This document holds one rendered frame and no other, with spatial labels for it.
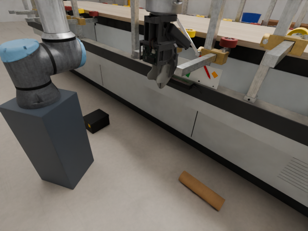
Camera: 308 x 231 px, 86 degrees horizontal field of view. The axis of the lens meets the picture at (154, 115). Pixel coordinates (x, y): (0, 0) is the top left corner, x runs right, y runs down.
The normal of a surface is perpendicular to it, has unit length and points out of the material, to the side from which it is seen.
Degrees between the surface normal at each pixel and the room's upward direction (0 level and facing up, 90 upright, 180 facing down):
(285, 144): 90
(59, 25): 88
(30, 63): 90
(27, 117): 90
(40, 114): 0
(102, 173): 0
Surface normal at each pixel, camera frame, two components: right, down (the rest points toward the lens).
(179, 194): 0.05, -0.80
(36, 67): 0.78, 0.40
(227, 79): -0.67, 0.41
